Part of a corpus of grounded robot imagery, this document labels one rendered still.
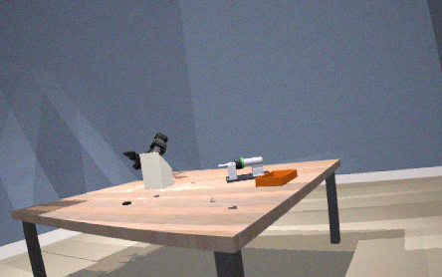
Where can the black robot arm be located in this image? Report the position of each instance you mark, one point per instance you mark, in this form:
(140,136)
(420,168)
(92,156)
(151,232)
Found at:
(158,145)

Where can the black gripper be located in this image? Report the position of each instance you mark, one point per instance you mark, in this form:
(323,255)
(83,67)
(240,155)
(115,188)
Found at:
(133,155)

